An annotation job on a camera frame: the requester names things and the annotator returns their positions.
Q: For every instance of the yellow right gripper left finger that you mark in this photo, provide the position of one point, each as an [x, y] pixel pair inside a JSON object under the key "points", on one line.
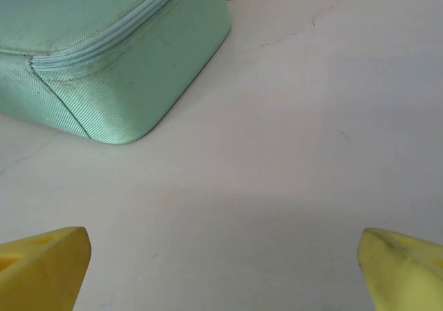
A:
{"points": [[41, 273]]}

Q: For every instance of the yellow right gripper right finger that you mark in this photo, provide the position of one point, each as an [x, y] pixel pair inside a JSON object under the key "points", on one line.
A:
{"points": [[401, 276]]}

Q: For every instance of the mint green zippered case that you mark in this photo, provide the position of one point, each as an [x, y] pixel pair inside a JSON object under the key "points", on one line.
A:
{"points": [[114, 54]]}

